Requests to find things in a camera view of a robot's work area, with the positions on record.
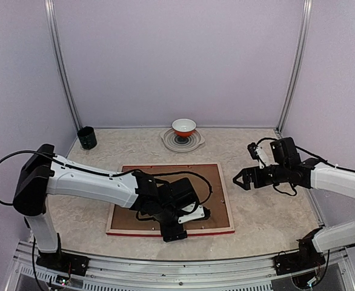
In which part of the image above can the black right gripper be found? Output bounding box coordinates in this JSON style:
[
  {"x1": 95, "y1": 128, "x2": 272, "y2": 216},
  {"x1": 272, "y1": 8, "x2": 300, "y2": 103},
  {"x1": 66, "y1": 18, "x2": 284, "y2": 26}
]
[{"x1": 233, "y1": 162, "x2": 290, "y2": 190}]

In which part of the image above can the red wooden picture frame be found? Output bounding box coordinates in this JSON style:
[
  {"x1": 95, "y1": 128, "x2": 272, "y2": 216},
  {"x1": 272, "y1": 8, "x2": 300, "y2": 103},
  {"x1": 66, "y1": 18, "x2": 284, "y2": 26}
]
[{"x1": 105, "y1": 162, "x2": 236, "y2": 237}]

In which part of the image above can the brown backing board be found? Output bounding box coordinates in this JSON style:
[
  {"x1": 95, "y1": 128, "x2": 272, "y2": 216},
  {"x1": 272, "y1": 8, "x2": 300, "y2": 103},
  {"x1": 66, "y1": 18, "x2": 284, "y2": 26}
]
[{"x1": 110, "y1": 164, "x2": 231, "y2": 230}]

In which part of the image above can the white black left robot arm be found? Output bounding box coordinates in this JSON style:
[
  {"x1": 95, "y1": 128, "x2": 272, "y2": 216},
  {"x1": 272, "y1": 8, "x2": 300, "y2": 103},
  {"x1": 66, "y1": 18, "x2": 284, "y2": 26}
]
[{"x1": 13, "y1": 144, "x2": 204, "y2": 270}]

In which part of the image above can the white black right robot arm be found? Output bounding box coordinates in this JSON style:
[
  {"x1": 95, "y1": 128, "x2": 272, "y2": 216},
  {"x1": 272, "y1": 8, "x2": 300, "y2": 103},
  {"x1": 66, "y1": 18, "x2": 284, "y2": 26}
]
[{"x1": 233, "y1": 137, "x2": 355, "y2": 269}]

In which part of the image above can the orange white bowl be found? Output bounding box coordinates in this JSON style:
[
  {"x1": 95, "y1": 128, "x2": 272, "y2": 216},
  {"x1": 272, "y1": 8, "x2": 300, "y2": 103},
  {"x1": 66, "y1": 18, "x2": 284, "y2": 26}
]
[{"x1": 172, "y1": 118, "x2": 197, "y2": 138}]

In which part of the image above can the grey striped plate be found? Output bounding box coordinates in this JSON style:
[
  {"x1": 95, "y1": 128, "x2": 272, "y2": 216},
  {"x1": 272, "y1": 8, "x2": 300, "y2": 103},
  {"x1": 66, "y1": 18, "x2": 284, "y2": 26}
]
[{"x1": 160, "y1": 129, "x2": 205, "y2": 153}]

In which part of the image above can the dark green mug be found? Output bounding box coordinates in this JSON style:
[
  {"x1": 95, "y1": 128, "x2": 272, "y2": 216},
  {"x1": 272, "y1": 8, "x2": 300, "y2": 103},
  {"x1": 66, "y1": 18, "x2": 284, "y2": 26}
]
[{"x1": 77, "y1": 126, "x2": 98, "y2": 150}]

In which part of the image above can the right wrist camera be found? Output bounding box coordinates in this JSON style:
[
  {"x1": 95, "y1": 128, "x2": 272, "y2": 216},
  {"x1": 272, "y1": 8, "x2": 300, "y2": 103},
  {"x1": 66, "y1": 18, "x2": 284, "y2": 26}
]
[{"x1": 247, "y1": 142, "x2": 270, "y2": 169}]

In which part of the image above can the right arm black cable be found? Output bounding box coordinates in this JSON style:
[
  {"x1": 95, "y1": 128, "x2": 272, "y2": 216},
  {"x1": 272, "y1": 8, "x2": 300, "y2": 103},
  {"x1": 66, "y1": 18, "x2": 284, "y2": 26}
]
[{"x1": 256, "y1": 137, "x2": 355, "y2": 176}]

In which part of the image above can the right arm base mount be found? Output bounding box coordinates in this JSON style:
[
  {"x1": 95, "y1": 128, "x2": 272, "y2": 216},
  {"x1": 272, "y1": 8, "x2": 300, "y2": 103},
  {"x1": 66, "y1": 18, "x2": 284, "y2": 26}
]
[{"x1": 273, "y1": 252, "x2": 326, "y2": 276}]

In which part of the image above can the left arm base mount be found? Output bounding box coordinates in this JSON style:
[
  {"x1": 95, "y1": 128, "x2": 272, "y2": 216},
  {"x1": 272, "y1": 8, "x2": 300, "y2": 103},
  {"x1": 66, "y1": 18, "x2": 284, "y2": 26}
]
[{"x1": 36, "y1": 250, "x2": 90, "y2": 276}]

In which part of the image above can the right aluminium post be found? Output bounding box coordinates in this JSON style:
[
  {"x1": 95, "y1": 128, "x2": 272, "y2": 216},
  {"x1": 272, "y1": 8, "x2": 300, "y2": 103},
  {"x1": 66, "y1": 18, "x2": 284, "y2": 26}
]
[{"x1": 276, "y1": 0, "x2": 313, "y2": 135}]

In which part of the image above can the aluminium post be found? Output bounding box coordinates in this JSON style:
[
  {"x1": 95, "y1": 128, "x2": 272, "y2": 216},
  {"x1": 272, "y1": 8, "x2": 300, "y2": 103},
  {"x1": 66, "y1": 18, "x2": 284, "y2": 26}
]
[
  {"x1": 44, "y1": 0, "x2": 82, "y2": 132},
  {"x1": 276, "y1": 0, "x2": 313, "y2": 135}
]

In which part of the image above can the left aluminium post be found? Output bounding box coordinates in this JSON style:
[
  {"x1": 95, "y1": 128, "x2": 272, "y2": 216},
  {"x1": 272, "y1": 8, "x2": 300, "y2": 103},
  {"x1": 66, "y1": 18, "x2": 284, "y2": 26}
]
[{"x1": 44, "y1": 0, "x2": 82, "y2": 132}]

